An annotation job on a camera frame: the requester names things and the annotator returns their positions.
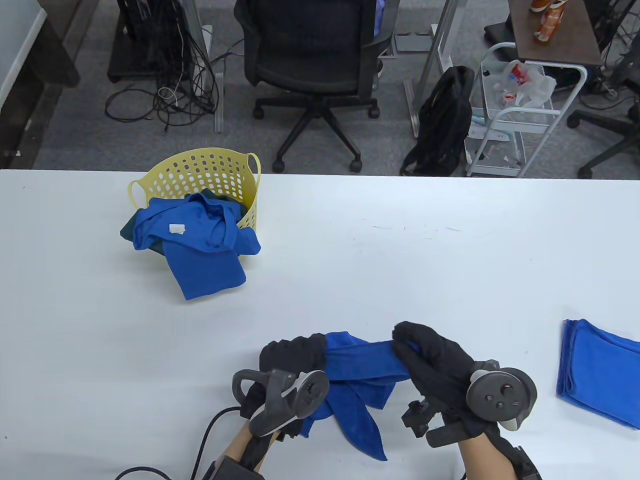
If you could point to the dark brown desk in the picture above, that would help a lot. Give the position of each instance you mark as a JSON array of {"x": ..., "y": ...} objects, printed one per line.
[{"x": 57, "y": 60}]

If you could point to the dark green clothes garment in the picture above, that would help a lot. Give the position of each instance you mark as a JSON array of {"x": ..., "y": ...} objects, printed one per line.
[{"x": 127, "y": 231}]

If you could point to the black mesh wrist bracket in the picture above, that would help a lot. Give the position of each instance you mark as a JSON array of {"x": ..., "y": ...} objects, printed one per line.
[{"x": 527, "y": 465}]

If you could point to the brown wooden side table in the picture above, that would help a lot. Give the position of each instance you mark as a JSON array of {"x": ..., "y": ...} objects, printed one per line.
[{"x": 575, "y": 35}]

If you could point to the black sensor box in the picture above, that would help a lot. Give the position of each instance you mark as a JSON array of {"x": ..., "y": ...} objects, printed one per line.
[{"x": 232, "y": 470}]

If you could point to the white utility cart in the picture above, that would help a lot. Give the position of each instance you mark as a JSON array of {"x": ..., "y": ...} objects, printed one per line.
[{"x": 525, "y": 125}]

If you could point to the black equipment rack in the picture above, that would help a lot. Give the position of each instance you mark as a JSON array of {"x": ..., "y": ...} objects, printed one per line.
[{"x": 145, "y": 40}]

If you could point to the orange drink bottle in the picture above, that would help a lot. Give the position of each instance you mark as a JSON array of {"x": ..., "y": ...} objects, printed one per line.
[
  {"x": 549, "y": 22},
  {"x": 539, "y": 5}
]

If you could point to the black swivel chair base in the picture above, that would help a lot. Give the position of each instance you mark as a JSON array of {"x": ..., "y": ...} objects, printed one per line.
[{"x": 615, "y": 127}]

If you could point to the blue towel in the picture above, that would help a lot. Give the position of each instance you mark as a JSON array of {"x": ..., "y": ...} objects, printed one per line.
[
  {"x": 355, "y": 405},
  {"x": 600, "y": 375}
]

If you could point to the yellow perforated laundry basket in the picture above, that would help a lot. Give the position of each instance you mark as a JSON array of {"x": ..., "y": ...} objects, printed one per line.
[{"x": 200, "y": 162}]

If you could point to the white power strip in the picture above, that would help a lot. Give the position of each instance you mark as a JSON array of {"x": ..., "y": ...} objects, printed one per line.
[{"x": 202, "y": 65}]

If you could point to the black office chair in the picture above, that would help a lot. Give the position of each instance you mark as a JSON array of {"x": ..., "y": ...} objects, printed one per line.
[{"x": 310, "y": 65}]

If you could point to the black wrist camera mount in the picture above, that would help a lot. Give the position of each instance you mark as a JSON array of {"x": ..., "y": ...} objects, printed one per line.
[{"x": 417, "y": 417}]

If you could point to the blue jacket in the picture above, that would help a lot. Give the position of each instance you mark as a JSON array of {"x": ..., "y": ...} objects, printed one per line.
[{"x": 378, "y": 20}]

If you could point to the grey handheld controller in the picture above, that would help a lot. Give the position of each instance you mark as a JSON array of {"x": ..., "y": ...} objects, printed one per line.
[
  {"x": 295, "y": 400},
  {"x": 500, "y": 395}
]

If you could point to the person's left hand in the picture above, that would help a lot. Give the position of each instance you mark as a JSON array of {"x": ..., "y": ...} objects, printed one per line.
[{"x": 295, "y": 355}]

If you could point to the person's right forearm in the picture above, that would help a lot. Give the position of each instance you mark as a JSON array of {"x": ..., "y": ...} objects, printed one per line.
[{"x": 485, "y": 460}]

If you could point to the person's right hand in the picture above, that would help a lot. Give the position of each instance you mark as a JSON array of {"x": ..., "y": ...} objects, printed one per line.
[{"x": 435, "y": 360}]

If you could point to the white desk top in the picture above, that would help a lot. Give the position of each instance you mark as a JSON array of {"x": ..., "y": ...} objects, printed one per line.
[{"x": 15, "y": 40}]

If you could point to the white plastic bag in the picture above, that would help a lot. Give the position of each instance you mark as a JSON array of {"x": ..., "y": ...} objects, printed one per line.
[{"x": 537, "y": 87}]

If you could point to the black backpack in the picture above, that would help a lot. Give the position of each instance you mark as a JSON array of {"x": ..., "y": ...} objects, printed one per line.
[{"x": 445, "y": 120}]

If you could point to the blue clothes shirt white tag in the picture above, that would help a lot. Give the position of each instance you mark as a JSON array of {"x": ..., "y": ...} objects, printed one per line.
[{"x": 205, "y": 270}]

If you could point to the grey metal desk frame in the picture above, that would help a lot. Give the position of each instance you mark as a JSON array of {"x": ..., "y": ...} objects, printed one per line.
[{"x": 430, "y": 55}]

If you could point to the grey metal desk leg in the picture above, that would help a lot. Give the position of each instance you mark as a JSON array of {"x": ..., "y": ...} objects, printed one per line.
[{"x": 220, "y": 115}]

